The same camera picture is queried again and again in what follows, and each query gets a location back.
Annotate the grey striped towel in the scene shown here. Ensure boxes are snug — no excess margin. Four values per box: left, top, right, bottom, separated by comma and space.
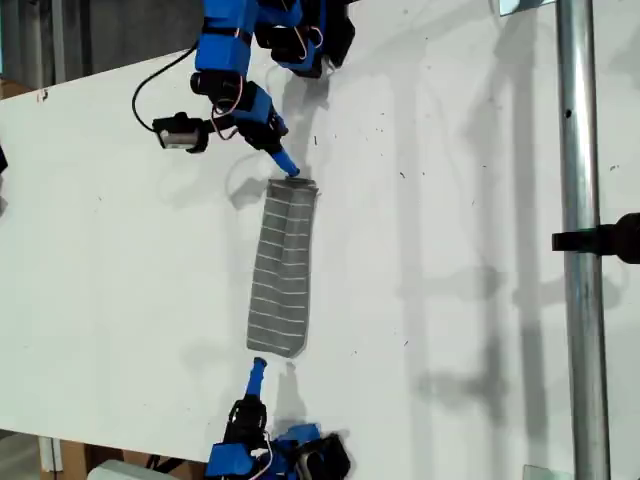
245, 176, 320, 360

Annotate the white plastic object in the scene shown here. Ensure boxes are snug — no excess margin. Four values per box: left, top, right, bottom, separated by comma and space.
86, 459, 152, 480

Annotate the black clamp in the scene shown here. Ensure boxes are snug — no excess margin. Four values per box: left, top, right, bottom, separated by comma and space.
551, 211, 640, 267

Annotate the red white wire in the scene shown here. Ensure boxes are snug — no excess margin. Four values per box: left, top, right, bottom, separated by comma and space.
210, 78, 247, 142
251, 438, 278, 477

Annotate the black camera stalk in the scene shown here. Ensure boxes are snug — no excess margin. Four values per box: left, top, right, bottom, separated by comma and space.
201, 118, 244, 139

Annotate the black camera box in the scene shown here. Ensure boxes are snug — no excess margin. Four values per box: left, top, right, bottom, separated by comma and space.
151, 111, 212, 155

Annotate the black camera cable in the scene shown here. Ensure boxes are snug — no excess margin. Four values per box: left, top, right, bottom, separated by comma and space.
131, 46, 200, 134

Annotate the steel post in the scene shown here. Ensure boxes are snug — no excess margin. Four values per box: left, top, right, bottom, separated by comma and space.
553, 0, 614, 480

